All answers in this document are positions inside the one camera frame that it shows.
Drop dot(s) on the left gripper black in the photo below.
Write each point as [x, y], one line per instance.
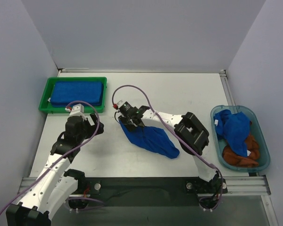
[90, 127]

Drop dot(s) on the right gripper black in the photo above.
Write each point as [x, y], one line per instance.
[130, 120]

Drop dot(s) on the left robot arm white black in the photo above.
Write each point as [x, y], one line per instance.
[56, 182]

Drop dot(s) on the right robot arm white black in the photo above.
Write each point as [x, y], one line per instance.
[190, 133]

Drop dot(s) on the folded blue towel stack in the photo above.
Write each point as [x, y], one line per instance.
[65, 92]

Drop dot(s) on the green plastic tray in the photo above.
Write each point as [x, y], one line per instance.
[45, 105]

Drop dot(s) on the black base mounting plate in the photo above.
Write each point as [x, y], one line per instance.
[84, 200]

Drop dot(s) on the crumpled blue towel in bin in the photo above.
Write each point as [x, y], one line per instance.
[234, 128]

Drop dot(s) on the teal transparent plastic bin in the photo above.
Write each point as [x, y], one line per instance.
[258, 158]

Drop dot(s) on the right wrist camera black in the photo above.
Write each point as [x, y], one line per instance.
[122, 106]

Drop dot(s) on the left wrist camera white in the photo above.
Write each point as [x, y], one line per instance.
[76, 110]

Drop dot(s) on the aluminium back rail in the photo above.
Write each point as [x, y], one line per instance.
[88, 70]

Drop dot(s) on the aluminium right side rail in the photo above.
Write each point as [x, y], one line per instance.
[226, 87]

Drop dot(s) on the aluminium front frame rail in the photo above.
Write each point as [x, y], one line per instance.
[237, 186]

